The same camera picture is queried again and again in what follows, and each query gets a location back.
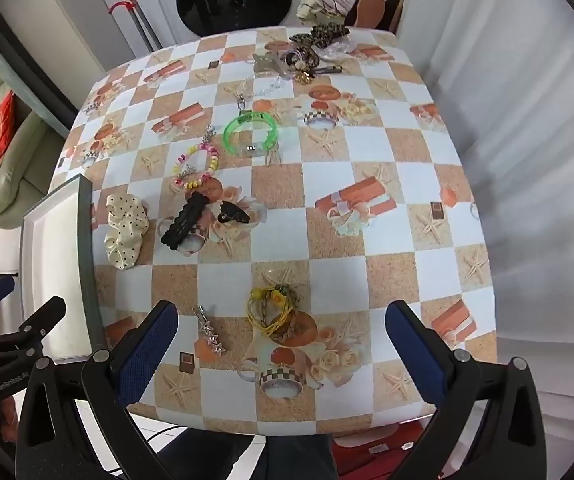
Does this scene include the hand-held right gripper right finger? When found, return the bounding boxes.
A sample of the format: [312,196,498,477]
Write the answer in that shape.
[384,300,562,480]

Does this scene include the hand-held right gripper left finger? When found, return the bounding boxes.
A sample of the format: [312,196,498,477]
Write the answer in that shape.
[14,300,180,480]

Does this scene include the white tray with grey rim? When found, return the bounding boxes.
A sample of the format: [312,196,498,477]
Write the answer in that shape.
[20,174,104,365]

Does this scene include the silver star hair clip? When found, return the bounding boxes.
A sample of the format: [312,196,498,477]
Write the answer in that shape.
[193,306,228,356]

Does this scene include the cream polka dot scrunchie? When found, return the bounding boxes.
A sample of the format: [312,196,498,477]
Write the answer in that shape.
[104,193,150,271]

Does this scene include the yellow braided bracelet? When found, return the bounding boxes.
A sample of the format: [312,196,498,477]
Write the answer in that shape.
[246,283,300,339]

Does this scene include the long black hair clip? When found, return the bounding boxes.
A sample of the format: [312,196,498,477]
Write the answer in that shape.
[159,191,214,251]

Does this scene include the small black hair clip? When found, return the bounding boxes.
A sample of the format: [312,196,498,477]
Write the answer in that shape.
[215,201,251,225]

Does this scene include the colourful beaded bracelet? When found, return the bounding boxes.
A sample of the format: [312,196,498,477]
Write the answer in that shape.
[173,125,221,192]

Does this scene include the green plastic bracelet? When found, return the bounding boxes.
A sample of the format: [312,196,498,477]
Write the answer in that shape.
[222,111,280,157]

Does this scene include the red printed cloth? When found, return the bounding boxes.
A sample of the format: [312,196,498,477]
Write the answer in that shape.
[329,417,438,480]

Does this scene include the checkered printed tablecloth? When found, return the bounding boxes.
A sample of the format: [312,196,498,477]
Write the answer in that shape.
[50,25,498,436]

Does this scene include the pale green sofa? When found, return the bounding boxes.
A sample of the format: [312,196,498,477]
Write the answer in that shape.
[0,67,50,231]

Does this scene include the beige star hair claw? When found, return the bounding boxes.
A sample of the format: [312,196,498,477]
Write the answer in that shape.
[251,51,284,77]

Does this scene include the clear plastic bag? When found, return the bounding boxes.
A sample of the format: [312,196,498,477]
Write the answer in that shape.
[317,39,358,61]

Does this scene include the leopard print scrunchie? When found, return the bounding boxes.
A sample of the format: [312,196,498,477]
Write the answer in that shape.
[289,22,350,47]

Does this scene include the brown wooden chair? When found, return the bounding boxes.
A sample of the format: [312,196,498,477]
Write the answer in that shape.
[344,0,406,34]

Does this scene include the clear chain keychain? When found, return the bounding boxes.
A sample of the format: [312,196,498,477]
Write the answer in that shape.
[234,76,288,112]

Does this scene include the red-handled grey poles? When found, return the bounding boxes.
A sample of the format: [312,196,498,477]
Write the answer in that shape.
[107,0,164,53]

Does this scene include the brown beaded hair tie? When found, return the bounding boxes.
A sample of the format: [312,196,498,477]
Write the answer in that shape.
[283,46,320,73]

